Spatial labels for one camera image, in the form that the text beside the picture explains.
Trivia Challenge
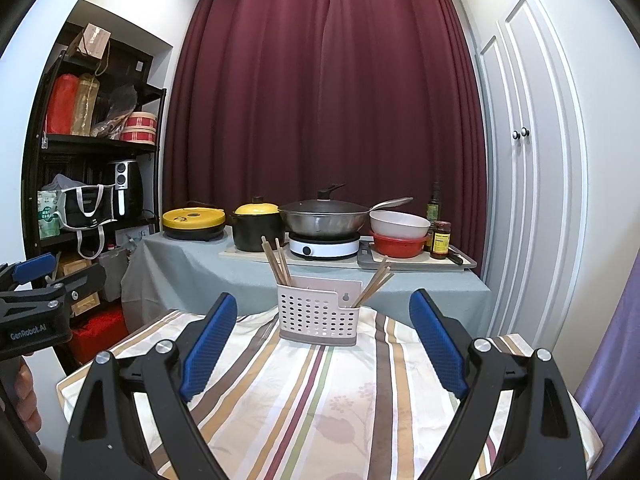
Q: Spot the dark brown paper bag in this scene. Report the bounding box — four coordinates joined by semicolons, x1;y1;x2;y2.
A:
97;42;151;78

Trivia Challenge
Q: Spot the dark plastic bag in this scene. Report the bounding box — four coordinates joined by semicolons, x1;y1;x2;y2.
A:
91;84;138;140

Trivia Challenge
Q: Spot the grey tablecloth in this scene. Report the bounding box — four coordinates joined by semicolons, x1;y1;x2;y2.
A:
121;227;493;336

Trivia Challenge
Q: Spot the wooden box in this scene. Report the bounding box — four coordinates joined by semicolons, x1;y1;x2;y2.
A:
55;255;101;316

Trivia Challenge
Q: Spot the black tote bag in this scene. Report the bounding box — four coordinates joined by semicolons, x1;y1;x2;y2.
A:
54;184;120;260

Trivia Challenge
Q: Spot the steel wok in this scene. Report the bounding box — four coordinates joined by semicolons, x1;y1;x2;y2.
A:
278;196;415;240

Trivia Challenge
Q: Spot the pink paper bag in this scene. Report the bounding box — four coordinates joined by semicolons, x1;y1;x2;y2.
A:
75;22;111;58

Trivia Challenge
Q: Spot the white basin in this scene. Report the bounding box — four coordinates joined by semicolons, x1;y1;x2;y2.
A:
369;210;432;241

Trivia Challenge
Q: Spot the green oil bottle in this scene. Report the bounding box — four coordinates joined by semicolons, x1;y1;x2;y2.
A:
426;182;443;226

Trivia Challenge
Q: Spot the white induction cooker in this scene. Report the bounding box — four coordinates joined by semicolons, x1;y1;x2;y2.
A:
288;232;362;261

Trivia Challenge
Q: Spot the light wooden board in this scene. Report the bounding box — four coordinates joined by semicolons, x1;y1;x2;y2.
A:
218;242;361;265

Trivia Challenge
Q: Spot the black shelf rack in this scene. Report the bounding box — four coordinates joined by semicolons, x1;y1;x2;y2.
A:
22;22;167;311

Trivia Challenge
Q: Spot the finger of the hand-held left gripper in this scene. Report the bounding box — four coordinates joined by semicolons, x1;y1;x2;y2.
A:
30;262;108;313
0;253;60;291

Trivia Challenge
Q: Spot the yellow pot lid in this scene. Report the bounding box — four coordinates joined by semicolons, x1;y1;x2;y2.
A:
233;196;280;217

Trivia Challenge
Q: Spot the grey plastic bag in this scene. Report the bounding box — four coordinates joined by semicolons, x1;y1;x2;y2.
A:
42;174;76;196

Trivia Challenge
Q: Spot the sauce jar with yellow label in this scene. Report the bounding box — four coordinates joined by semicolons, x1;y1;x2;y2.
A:
431;221;452;261

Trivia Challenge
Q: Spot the red shiny bag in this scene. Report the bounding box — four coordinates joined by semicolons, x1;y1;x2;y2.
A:
70;307;130;366

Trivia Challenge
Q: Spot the black cooking pot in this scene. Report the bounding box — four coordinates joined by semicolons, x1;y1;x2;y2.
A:
229;212;283;252

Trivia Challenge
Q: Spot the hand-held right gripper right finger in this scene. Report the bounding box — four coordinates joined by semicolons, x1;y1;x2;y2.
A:
409;288;588;480

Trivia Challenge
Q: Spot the green white packet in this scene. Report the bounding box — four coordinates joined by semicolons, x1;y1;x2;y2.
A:
37;190;62;240

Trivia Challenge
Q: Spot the black air fryer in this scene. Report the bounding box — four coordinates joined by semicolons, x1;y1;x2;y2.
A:
107;159;146;218

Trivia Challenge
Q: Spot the red striped round box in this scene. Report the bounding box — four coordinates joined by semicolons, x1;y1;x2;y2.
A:
120;111;158;146

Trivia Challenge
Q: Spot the dark glass wok lid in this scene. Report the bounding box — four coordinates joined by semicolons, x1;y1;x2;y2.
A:
280;183;368;213

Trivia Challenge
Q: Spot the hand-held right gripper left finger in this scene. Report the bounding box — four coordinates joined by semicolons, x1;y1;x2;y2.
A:
60;292;238;480

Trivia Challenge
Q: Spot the white printed bag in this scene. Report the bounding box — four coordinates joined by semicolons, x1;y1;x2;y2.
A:
115;225;151;251

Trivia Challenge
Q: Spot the gold bag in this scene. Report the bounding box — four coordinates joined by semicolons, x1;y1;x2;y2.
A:
71;74;101;137

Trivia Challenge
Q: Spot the yellow electric griddle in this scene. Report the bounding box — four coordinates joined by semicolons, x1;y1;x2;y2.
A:
161;205;227;241

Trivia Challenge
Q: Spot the purple cloth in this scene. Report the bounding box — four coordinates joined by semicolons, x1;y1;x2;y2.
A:
574;270;640;480

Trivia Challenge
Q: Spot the grey tray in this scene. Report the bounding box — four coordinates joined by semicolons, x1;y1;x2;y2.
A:
356;240;478;272

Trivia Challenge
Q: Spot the bunch of wooden chopsticks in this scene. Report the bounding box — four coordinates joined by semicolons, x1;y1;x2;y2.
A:
261;236;394;308

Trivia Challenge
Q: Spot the red basin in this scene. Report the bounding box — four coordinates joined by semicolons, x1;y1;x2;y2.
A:
371;232;430;258

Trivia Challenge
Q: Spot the person's left hand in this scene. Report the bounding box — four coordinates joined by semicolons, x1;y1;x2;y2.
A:
12;357;43;426

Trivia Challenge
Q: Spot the white wardrobe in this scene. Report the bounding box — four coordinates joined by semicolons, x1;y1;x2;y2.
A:
477;0;588;341

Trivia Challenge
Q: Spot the grey fabric bag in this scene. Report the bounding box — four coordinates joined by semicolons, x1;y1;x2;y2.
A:
97;247;132;303

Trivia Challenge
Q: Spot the dark red curtain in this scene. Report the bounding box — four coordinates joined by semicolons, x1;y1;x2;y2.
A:
160;0;488;281

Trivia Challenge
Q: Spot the white plastic slotted basket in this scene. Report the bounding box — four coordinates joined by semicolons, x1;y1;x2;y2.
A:
276;280;363;348

